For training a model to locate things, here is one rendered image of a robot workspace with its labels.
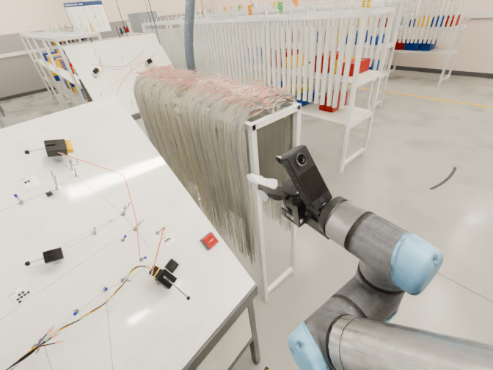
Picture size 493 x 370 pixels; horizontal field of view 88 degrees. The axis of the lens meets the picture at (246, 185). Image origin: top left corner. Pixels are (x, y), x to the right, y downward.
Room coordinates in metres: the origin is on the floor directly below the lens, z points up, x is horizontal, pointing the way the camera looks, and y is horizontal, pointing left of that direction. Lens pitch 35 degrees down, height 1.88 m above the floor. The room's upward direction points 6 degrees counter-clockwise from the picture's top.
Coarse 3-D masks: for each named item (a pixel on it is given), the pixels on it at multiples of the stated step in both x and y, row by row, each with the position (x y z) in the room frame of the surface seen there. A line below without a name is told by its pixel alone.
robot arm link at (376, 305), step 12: (360, 276) 0.24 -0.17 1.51; (348, 288) 0.23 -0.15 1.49; (360, 288) 0.23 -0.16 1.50; (372, 288) 0.22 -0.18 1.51; (360, 300) 0.21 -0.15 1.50; (372, 300) 0.20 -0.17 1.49; (384, 300) 0.21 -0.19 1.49; (396, 300) 0.21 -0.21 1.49; (372, 312) 0.19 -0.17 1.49; (384, 312) 0.19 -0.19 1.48; (396, 312) 0.21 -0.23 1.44
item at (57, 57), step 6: (54, 54) 6.87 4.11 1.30; (60, 54) 6.90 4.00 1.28; (48, 60) 6.92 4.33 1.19; (54, 60) 6.23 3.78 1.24; (60, 60) 5.67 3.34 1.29; (60, 66) 5.93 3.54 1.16; (72, 66) 5.03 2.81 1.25; (54, 78) 7.43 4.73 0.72; (66, 84) 6.25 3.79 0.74; (72, 84) 5.77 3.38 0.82; (72, 90) 5.96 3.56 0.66; (84, 96) 5.04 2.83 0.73
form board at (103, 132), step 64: (64, 128) 0.94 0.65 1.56; (128, 128) 1.04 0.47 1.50; (0, 192) 0.68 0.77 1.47; (64, 192) 0.74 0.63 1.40; (0, 256) 0.54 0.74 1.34; (64, 256) 0.58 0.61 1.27; (128, 256) 0.63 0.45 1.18; (192, 256) 0.69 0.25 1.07; (0, 320) 0.40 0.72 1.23; (64, 320) 0.43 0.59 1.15; (128, 320) 0.46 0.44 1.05; (192, 320) 0.50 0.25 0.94
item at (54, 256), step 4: (60, 248) 0.55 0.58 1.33; (44, 252) 0.53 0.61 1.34; (48, 252) 0.54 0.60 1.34; (52, 252) 0.54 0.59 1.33; (56, 252) 0.54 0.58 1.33; (60, 252) 0.54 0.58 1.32; (44, 256) 0.53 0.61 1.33; (48, 256) 0.53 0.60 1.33; (52, 256) 0.53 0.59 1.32; (56, 256) 0.53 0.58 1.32; (60, 256) 0.53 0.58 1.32; (36, 260) 0.52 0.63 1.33; (44, 260) 0.52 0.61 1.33; (48, 260) 0.52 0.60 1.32; (52, 260) 0.52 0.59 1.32; (56, 260) 0.53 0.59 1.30; (60, 260) 0.56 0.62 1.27; (28, 264) 0.51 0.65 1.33; (52, 264) 0.55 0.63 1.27
